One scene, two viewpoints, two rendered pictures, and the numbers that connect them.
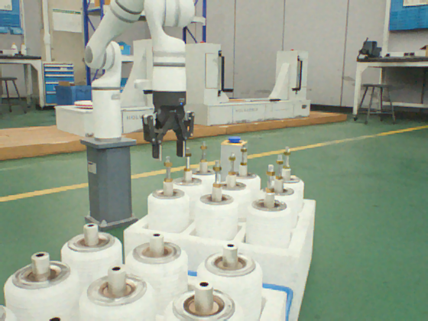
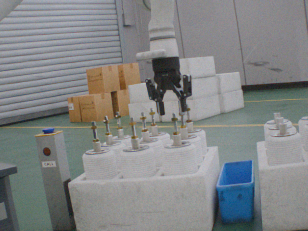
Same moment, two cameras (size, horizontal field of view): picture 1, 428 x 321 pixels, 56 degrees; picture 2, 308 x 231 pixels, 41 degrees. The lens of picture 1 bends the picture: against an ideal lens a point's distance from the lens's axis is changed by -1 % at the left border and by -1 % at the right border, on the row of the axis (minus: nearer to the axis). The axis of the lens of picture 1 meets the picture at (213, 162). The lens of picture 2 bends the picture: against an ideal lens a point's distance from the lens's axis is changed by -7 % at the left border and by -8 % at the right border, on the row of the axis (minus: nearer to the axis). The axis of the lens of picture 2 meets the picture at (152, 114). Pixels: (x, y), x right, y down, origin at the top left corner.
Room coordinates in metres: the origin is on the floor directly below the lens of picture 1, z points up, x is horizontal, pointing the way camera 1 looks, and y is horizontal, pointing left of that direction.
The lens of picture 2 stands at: (1.05, 1.27, 0.45)
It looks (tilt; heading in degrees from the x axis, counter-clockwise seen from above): 5 degrees down; 266
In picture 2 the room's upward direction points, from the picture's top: 7 degrees counter-clockwise
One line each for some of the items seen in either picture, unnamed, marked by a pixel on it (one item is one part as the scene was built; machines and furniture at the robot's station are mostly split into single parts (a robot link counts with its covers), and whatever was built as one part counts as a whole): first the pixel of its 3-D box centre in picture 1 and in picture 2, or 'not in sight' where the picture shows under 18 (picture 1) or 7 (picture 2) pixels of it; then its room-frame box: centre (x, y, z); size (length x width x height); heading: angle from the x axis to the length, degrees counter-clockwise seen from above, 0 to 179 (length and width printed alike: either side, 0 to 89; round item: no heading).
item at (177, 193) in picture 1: (168, 194); (177, 145); (0.90, 0.10, 0.25); 0.08 x 0.08 x 0.01
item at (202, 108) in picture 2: not in sight; (190, 108); (0.39, -2.67, 0.09); 0.39 x 0.39 x 0.18; 44
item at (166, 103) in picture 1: (169, 108); (167, 72); (0.90, 0.10, 0.45); 0.08 x 0.08 x 0.09
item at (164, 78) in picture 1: (163, 76); (159, 47); (0.92, 0.11, 0.52); 0.11 x 0.09 x 0.06; 48
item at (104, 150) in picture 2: (203, 172); (97, 151); (1.12, 0.03, 0.25); 0.08 x 0.08 x 0.01
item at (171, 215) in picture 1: (169, 231); (181, 177); (0.90, 0.10, 0.16); 0.10 x 0.10 x 0.18
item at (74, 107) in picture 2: not in sight; (83, 107); (1.46, -3.99, 0.15); 0.30 x 0.24 x 0.30; 40
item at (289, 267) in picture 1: (229, 246); (153, 191); (0.98, -0.05, 0.09); 0.39 x 0.39 x 0.18; 72
